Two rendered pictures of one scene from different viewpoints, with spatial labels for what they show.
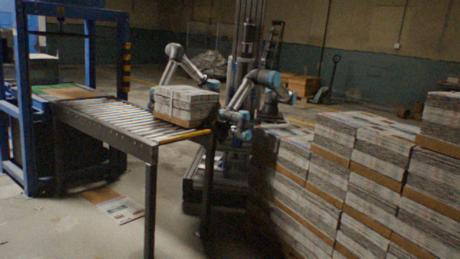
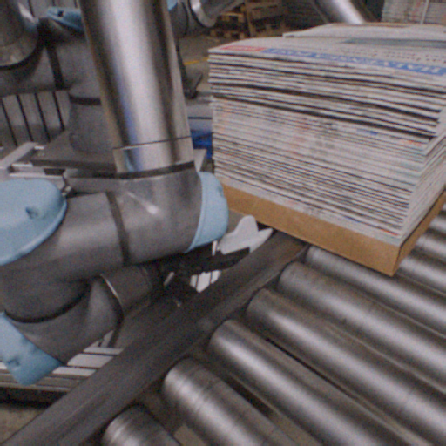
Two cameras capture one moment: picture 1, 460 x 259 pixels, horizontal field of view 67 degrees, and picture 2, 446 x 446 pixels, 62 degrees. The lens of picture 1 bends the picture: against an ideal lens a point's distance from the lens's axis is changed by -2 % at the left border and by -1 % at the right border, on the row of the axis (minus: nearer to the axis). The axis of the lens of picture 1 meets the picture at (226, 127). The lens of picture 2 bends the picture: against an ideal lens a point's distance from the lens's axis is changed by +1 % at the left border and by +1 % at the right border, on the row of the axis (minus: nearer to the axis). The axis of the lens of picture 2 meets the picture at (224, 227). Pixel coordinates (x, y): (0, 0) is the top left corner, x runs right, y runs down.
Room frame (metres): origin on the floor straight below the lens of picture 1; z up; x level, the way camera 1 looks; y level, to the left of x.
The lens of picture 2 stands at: (2.66, 0.87, 1.11)
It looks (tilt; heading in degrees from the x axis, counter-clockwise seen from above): 35 degrees down; 272
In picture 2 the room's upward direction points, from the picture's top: straight up
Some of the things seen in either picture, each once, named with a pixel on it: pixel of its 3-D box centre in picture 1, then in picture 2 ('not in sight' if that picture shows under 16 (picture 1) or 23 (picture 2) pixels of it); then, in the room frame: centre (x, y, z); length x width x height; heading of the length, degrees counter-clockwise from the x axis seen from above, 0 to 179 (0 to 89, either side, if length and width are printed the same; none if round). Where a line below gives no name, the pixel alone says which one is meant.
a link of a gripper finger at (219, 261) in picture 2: not in sight; (218, 254); (2.68, 0.48, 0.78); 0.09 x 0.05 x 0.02; 24
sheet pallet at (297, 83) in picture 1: (294, 86); not in sight; (8.83, -1.60, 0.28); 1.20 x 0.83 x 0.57; 50
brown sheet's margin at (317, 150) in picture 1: (352, 152); not in sight; (1.88, -0.72, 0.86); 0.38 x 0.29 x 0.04; 120
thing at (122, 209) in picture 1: (123, 208); not in sight; (2.52, 0.77, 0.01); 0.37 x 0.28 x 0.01; 50
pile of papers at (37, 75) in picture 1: (37, 68); not in sight; (3.51, 1.97, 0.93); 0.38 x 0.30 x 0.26; 50
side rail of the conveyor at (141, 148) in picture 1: (94, 126); not in sight; (2.30, 0.91, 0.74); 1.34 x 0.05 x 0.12; 50
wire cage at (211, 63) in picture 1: (210, 52); not in sight; (10.46, 0.70, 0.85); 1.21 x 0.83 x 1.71; 50
